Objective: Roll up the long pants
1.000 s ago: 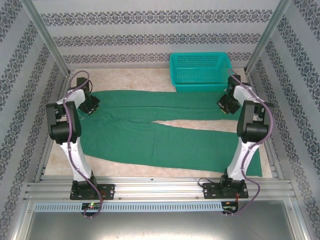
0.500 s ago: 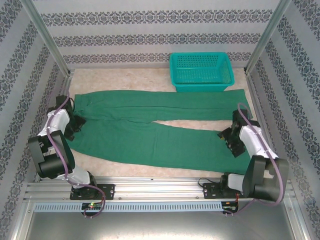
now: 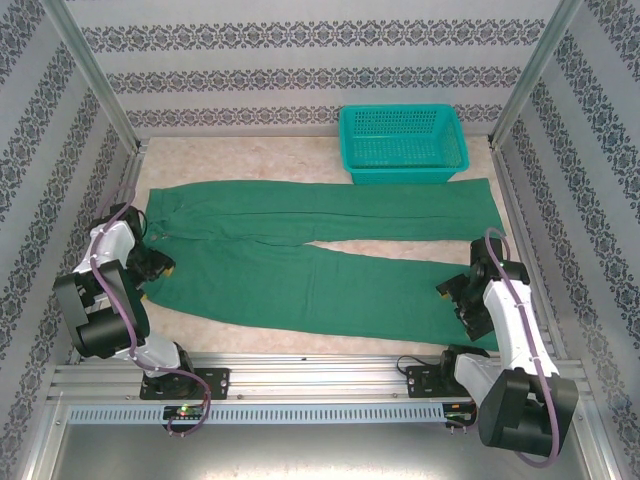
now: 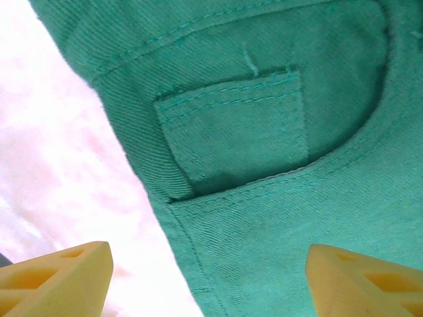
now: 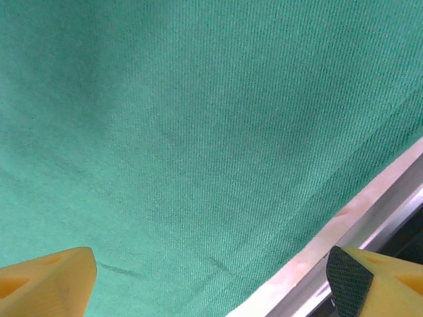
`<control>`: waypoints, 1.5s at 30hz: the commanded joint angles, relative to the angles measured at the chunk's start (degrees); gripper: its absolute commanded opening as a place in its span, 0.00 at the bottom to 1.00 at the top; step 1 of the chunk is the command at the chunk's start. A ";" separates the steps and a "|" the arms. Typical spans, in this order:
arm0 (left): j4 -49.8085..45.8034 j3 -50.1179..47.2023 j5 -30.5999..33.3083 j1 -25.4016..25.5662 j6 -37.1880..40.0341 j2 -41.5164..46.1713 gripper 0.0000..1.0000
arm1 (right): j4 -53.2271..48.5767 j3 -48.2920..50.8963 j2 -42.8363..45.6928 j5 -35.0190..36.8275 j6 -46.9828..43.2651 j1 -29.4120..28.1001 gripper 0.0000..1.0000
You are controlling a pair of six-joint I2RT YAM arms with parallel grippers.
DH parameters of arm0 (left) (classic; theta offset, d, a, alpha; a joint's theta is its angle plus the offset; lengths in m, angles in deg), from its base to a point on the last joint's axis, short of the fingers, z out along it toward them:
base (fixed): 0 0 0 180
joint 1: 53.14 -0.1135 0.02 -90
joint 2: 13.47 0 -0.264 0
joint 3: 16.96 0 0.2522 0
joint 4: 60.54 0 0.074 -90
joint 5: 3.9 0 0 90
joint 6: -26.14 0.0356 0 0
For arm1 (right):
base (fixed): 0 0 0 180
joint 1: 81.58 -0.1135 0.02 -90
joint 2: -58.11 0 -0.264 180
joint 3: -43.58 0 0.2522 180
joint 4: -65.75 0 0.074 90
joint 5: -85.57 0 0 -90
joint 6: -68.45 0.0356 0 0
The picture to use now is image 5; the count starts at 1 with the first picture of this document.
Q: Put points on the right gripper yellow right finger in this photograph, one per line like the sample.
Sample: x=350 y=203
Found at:
x=380 y=287

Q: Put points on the aluminium table edge rail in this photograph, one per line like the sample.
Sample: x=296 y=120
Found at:
x=380 y=232

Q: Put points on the green long pants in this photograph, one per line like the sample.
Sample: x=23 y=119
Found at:
x=185 y=125

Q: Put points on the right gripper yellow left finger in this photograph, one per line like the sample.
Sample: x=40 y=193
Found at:
x=49 y=284

